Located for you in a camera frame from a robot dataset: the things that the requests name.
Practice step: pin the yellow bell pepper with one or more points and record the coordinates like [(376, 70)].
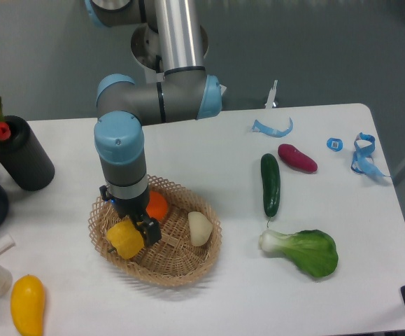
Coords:
[(125, 239)]

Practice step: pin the green bok choy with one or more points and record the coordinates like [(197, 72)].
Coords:
[(312, 251)]

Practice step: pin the yellow squash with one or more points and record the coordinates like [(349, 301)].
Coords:
[(27, 305)]

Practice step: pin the black cylindrical vase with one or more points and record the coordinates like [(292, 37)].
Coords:
[(24, 158)]

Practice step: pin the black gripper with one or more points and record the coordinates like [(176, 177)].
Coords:
[(135, 209)]

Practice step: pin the woven wicker basket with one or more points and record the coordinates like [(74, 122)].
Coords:
[(173, 261)]

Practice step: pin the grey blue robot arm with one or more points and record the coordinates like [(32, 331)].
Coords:
[(185, 92)]

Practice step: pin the small blue tape roll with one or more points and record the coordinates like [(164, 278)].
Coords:
[(334, 144)]

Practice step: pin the curved blue strip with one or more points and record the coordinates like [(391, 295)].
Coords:
[(258, 127)]

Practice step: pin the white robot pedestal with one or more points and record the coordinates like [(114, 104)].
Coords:
[(146, 52)]

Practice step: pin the white bracket frame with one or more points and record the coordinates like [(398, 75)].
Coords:
[(271, 101)]

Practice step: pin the magenta sweet potato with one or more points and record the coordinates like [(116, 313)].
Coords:
[(295, 159)]

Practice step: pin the orange mandarin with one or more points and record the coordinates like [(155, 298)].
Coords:
[(157, 207)]

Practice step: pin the dark green cucumber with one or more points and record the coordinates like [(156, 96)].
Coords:
[(270, 173)]

